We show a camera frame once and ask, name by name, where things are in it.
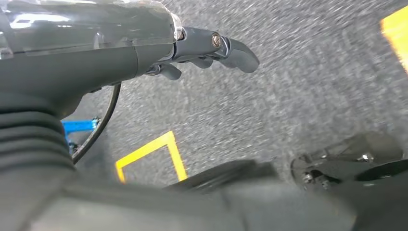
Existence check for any yellow floor tape square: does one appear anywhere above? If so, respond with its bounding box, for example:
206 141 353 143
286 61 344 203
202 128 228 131
115 130 189 185
380 5 408 75

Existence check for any black robot foot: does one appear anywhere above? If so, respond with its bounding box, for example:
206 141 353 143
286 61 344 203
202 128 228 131
290 131 408 192

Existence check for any blue rack on casters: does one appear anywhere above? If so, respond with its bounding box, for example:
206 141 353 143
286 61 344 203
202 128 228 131
61 117 102 155

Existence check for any black camera cable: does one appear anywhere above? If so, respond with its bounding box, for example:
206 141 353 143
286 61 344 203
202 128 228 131
71 83 122 165

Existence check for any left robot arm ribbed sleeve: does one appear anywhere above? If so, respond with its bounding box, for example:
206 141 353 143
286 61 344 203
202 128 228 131
0 92 77 179

